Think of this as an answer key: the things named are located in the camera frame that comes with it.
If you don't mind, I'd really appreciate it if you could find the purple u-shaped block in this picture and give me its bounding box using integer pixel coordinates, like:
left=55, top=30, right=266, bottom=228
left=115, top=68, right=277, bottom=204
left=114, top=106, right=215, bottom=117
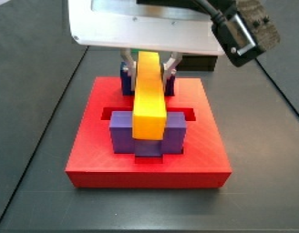
left=110, top=111, right=187, bottom=157

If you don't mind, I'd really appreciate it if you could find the green stepped block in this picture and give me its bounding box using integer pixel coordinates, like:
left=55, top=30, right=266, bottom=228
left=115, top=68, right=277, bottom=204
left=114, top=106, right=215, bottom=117
left=131, top=48, right=140, bottom=54

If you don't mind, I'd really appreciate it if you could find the yellow rectangular bar block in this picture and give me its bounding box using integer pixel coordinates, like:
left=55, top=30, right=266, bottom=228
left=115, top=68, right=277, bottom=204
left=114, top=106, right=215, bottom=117
left=132, top=51, right=167, bottom=140

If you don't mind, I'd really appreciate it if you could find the red slotted base board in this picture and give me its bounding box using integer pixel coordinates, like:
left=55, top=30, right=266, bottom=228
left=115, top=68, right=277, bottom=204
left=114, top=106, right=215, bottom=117
left=66, top=77, right=233, bottom=188

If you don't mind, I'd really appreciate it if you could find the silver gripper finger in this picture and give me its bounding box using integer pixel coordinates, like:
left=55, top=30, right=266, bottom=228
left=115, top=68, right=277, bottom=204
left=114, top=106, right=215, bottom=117
left=120, top=48, right=136, bottom=91
left=163, top=52, right=183, bottom=85

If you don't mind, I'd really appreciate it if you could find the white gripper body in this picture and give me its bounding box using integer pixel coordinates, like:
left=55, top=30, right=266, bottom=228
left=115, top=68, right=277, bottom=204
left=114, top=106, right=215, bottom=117
left=68, top=0, right=225, bottom=56

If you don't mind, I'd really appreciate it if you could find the black camera cable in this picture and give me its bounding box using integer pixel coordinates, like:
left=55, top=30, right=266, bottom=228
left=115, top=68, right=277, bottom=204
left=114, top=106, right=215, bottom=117
left=193, top=0, right=223, bottom=22

